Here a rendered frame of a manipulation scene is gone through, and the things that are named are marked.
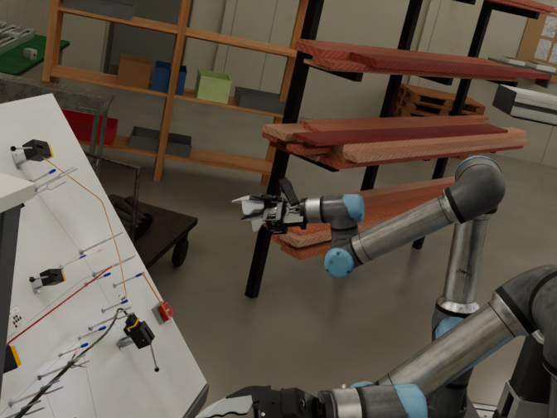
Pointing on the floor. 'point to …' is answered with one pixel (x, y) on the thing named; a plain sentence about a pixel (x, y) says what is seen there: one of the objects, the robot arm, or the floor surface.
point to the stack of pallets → (431, 104)
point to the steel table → (70, 98)
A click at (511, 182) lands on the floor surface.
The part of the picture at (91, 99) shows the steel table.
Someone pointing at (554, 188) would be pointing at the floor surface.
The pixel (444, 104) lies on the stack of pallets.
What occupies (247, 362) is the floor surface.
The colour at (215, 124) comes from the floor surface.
